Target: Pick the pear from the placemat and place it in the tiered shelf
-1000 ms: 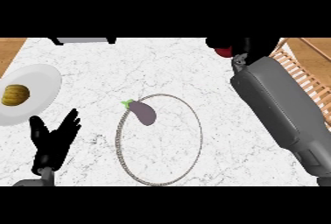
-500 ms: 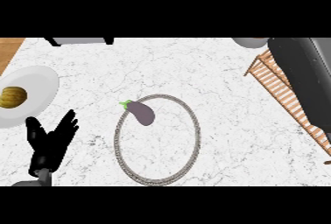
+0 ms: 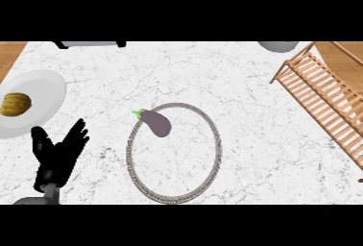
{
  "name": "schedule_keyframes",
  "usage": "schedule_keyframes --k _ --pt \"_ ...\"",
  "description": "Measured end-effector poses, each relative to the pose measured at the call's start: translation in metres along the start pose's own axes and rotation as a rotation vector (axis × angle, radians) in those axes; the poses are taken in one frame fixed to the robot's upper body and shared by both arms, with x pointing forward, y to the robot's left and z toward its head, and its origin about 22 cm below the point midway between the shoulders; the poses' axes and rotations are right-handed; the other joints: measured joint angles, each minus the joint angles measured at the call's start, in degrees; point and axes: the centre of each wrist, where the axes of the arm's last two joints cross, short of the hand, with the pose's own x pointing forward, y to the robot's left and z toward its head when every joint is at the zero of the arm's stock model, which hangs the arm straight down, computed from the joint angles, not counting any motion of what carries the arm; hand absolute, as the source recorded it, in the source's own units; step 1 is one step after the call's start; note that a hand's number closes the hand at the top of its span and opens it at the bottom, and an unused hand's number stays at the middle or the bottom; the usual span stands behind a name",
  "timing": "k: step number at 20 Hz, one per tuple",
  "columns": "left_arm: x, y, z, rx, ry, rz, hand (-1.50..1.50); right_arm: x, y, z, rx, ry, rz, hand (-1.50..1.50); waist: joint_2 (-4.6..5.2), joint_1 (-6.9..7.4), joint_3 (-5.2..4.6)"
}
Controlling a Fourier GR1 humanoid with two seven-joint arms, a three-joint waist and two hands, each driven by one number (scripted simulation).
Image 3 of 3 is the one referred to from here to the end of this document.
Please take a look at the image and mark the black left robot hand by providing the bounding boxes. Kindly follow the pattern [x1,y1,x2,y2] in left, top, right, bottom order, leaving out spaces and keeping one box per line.
[29,118,91,194]

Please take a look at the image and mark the wooden tiered shelf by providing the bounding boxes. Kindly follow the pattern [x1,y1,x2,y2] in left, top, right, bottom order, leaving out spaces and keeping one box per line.
[269,41,363,184]

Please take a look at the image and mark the yellow-brown round squash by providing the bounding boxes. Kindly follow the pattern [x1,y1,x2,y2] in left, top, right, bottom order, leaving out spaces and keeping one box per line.
[0,92,32,117]

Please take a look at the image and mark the white plate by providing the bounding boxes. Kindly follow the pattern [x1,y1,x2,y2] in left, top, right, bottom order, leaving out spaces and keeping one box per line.
[0,69,67,140]

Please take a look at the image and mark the purple eggplant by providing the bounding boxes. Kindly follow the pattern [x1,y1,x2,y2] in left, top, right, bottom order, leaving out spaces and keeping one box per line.
[129,108,172,138]

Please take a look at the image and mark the grey appliance with black feet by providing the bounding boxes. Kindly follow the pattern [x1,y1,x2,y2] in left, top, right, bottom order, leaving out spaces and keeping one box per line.
[51,41,126,50]

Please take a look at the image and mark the grey round bowl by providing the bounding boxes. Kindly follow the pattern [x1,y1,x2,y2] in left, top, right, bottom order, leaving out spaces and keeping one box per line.
[256,41,300,54]

